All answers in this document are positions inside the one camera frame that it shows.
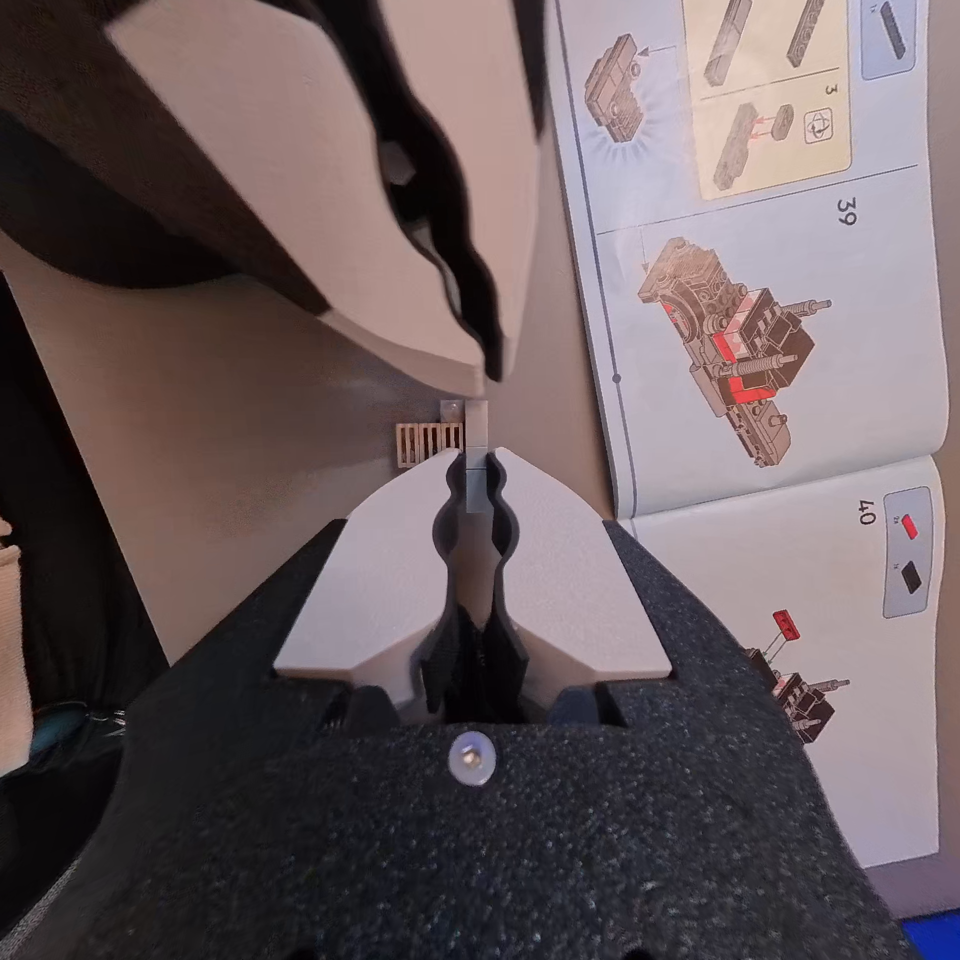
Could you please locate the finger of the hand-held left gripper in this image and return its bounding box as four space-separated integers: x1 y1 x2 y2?
103 0 504 395
420 0 543 382

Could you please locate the grey grille lego assembly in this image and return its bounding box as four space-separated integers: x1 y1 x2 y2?
395 399 468 471

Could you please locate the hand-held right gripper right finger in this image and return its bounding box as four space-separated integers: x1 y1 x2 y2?
483 447 674 723

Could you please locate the person's cream hoodie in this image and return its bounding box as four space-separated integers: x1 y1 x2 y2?
0 517 37 774

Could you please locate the long grey lego brick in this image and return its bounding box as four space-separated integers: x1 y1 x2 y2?
463 399 492 515

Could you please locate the lego instruction booklet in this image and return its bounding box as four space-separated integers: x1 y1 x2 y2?
543 0 948 871

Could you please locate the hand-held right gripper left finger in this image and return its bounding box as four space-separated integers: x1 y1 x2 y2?
272 447 472 715

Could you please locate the blue plastic bin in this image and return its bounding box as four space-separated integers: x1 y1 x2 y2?
900 916 960 960

